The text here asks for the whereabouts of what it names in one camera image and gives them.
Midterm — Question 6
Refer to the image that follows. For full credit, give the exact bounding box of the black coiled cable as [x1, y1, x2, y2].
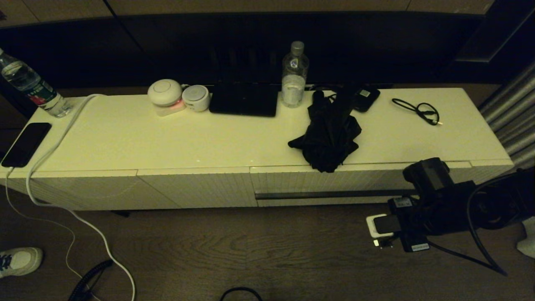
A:
[68, 260, 114, 301]

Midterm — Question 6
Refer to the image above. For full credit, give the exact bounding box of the thick white cable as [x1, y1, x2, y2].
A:
[26, 94, 137, 301]

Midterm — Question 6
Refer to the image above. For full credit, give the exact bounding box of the white dome-shaped device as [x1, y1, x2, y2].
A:
[147, 79, 183, 107]

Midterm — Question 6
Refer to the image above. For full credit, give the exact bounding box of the black audio cable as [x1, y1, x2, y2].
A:
[392, 98, 443, 126]

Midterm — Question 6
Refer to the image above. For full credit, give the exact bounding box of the small white round speaker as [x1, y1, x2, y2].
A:
[182, 85, 211, 112]

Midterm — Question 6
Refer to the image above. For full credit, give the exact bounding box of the white cabinet drawer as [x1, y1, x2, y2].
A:
[250, 161, 472, 208]

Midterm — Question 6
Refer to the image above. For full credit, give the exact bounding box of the black cable loop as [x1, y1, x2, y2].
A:
[219, 287, 264, 301]

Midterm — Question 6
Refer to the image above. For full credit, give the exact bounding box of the clear bottle with grey cap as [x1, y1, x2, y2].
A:
[281, 41, 310, 108]

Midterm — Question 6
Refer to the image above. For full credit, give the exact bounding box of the black umbrella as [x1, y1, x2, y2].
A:
[288, 89, 362, 173]

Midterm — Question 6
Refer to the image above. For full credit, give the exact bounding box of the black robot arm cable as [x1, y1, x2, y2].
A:
[426, 173, 535, 277]

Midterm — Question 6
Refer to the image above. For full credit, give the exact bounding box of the white sneaker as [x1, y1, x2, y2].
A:
[0, 247, 43, 279]

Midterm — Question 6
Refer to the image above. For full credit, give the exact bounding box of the small black labelled device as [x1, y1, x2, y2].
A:
[350, 86, 381, 112]

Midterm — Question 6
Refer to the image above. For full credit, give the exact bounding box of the white low cabinet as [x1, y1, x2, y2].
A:
[0, 87, 514, 218]

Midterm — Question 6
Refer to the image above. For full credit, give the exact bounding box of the dark grey door frame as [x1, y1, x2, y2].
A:
[455, 0, 535, 64]

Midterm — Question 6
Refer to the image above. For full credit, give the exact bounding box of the thin white charging cable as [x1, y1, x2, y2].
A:
[5, 167, 102, 301]

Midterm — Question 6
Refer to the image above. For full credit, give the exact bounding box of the black smartphone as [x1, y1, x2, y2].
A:
[1, 122, 53, 168]

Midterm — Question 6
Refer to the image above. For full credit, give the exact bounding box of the black flat tablet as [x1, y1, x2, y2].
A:
[209, 81, 279, 117]

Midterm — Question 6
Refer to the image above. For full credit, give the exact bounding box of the water bottle with green label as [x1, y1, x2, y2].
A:
[0, 47, 75, 118]

